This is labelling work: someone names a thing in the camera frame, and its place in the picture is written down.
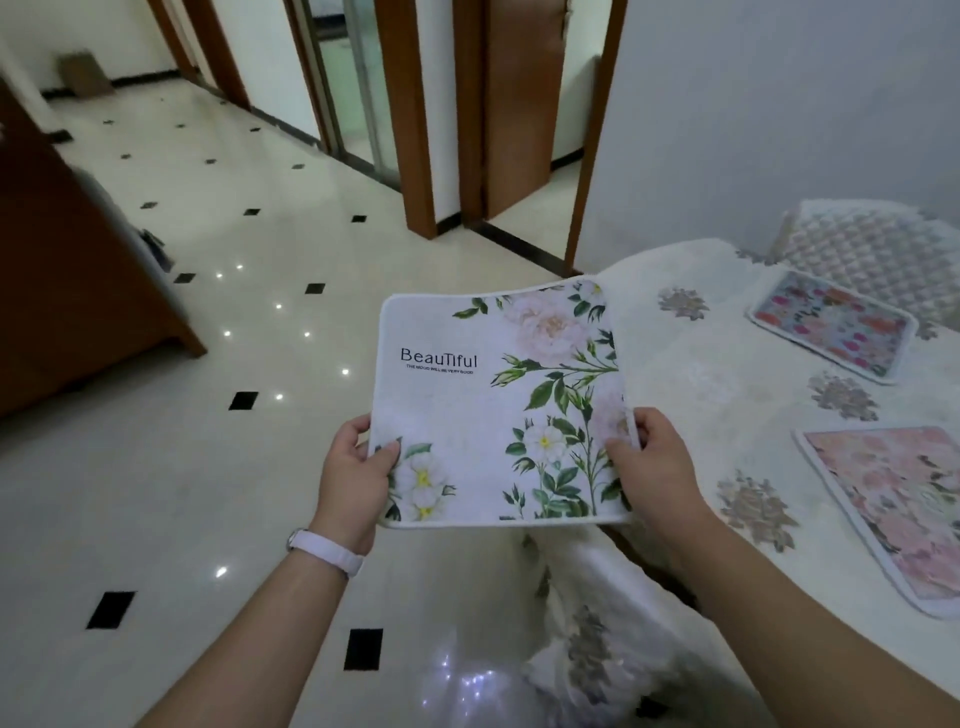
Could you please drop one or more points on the brown door frame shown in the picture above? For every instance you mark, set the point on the brown door frame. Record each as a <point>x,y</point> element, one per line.
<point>592,135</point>
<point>409,112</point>

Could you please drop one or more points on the glass sliding door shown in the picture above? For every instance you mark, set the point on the glass sliding door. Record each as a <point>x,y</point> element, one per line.
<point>352,82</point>

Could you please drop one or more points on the smartwatch with white band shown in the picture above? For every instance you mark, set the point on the smartwatch with white band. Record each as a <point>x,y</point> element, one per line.
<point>326,551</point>

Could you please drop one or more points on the person's left forearm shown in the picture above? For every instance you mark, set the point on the person's left forearm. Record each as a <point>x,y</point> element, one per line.
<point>240,652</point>

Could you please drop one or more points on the low brown wooden cabinet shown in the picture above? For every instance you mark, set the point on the low brown wooden cabinet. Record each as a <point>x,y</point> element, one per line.
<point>60,300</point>

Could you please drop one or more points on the brown wooden door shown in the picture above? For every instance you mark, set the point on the brown wooden door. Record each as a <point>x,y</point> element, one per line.
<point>525,105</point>

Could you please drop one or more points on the person's left hand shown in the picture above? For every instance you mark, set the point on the person's left hand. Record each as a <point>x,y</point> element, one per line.
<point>352,487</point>

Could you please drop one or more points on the person's right forearm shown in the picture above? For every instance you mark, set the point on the person's right forearm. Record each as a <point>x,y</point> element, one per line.
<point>810,660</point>

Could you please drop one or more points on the table with cream tablecloth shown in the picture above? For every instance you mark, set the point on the table with cream tablecloth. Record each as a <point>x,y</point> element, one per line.
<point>720,375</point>

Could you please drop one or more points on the person's right hand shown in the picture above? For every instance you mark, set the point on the person's right hand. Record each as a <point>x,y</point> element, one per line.
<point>664,487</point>

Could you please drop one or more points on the pink floral placemat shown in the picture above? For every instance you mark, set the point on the pink floral placemat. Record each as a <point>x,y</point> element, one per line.
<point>892,510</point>

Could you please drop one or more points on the blue rose print placemat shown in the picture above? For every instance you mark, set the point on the blue rose print placemat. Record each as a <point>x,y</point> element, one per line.
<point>832,326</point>

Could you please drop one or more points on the brown cardboard box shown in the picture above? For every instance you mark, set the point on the brown cardboard box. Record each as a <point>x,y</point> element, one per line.
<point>86,73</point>

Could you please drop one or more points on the white placemat with green leaves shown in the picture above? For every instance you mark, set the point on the white placemat with green leaves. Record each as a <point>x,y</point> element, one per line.
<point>465,420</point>

